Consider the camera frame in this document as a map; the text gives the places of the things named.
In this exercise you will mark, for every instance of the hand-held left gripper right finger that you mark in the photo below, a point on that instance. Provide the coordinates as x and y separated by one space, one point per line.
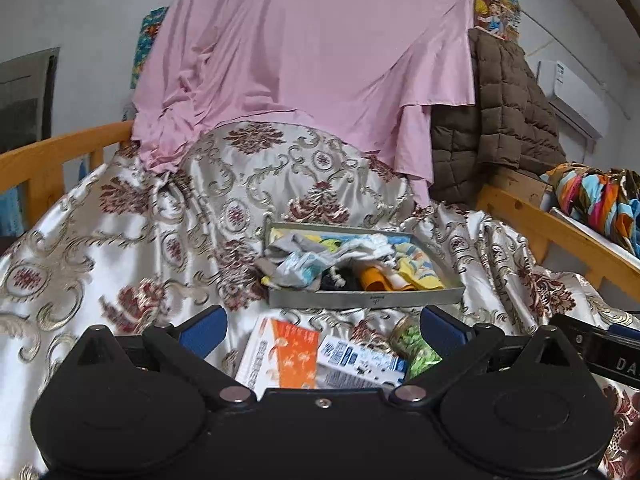
442 332

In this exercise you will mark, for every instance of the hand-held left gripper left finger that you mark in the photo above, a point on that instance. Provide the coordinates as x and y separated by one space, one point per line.
202 332

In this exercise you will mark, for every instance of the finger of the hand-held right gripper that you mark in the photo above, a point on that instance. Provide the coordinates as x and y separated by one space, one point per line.
625 332

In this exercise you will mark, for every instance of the orange fabric band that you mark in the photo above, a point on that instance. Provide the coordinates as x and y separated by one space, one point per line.
375 277

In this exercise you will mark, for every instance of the grey tray with cartoon print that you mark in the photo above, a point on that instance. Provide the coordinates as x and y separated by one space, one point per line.
360 299

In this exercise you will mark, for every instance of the white cloth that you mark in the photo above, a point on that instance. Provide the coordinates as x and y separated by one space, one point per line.
372 247

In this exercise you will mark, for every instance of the black sock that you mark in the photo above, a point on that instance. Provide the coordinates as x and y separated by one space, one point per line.
340 282

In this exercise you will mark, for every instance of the grey cloth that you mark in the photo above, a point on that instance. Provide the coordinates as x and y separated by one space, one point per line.
295 250

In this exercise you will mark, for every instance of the orange and white box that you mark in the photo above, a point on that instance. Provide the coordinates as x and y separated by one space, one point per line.
290 355

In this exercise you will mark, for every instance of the blue and white box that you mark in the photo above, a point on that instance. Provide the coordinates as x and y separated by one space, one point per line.
355 357

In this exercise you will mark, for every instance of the white board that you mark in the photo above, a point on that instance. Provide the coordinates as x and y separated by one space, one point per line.
595 237

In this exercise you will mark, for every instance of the floral satin blanket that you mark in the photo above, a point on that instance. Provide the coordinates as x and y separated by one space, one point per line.
125 240

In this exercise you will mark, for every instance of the colourful patterned cloth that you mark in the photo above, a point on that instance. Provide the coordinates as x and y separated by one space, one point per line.
590 200

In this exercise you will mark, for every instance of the light blue cloth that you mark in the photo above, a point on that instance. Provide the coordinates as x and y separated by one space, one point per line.
10 215

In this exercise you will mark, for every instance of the brown quilted jacket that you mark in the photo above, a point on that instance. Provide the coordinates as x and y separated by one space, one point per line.
505 110

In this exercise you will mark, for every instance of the white air conditioner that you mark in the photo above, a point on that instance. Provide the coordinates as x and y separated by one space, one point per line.
570 100

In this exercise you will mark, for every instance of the pink hanging sheet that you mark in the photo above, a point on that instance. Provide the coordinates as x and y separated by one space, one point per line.
300 60

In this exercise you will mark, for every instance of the wooden bed frame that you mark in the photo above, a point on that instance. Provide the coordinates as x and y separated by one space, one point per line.
50 155

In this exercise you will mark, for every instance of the cartoon wall poster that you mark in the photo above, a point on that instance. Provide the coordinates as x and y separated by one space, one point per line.
495 10

